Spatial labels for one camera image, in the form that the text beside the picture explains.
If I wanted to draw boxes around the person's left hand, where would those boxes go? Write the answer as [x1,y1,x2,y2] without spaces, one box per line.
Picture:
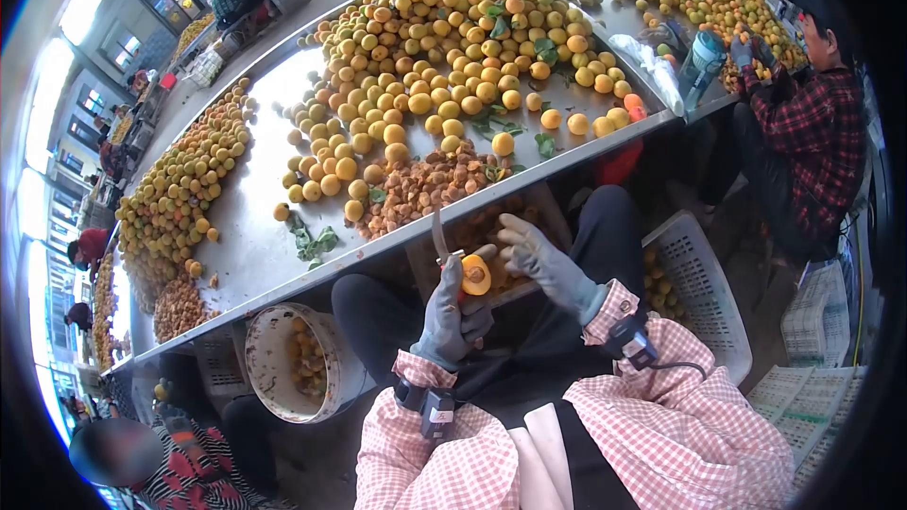
[410,252,496,372]

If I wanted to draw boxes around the person's right hand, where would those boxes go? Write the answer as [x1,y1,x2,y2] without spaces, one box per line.
[473,213,611,327]

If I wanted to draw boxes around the person's left fingers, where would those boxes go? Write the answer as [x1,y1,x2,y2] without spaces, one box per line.
[459,294,496,345]

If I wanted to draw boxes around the person's right fingers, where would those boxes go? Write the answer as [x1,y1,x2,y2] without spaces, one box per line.
[497,213,561,281]

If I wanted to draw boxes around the person's left thumb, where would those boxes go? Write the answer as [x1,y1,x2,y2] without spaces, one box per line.
[436,254,463,306]

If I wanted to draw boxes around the cut apricot half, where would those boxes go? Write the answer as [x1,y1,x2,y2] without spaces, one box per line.
[461,254,493,297]

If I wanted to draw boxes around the red-handled curved knife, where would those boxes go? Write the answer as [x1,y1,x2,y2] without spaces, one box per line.
[431,207,467,269]

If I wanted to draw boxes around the person's legs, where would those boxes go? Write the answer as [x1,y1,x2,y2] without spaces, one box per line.
[331,184,647,427]

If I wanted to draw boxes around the pile of brown apricot pits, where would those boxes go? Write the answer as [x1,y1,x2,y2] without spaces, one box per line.
[352,140,513,240]

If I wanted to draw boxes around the black wrist band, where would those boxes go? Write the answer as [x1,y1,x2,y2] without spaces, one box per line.
[393,378,463,440]
[601,314,660,371]

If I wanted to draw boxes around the bunch of green leaves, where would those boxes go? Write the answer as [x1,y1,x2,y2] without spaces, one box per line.
[286,212,340,272]

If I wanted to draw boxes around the apricots in crate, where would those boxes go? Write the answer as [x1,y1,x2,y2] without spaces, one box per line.
[641,246,687,322]

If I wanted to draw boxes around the apricot halves in bucket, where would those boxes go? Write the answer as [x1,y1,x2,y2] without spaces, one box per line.
[287,315,329,399]

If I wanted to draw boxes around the person's body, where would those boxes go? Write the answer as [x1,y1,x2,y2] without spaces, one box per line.
[506,400,642,510]

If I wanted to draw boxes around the white plastic bucket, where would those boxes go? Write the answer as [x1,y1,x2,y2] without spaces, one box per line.
[244,302,376,425]

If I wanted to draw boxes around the large pile of yellow apricots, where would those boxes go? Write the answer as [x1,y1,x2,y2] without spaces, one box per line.
[273,0,647,224]

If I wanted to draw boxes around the white perforated plastic crate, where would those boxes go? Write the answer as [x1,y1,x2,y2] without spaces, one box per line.
[640,210,753,387]

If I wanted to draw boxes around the white plastic bag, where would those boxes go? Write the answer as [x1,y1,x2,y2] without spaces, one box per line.
[608,33,686,118]

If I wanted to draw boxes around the white crate under table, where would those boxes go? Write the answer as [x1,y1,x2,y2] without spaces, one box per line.
[190,324,250,399]

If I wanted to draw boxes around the teal water bottle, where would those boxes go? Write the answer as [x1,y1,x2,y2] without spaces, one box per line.
[678,30,728,111]

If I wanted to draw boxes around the small heap of brown pits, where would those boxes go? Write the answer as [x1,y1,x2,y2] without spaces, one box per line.
[152,276,222,344]

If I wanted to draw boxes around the long heap of yellow-green apricots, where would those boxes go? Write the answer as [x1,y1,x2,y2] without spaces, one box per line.
[115,78,257,313]

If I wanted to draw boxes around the stack of white crates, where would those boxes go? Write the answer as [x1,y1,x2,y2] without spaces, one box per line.
[779,260,853,369]

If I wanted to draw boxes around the heap of orange apricots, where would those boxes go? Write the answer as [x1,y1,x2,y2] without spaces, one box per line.
[615,0,810,86]

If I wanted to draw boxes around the flat white crates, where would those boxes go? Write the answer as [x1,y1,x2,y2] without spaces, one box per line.
[745,364,867,472]

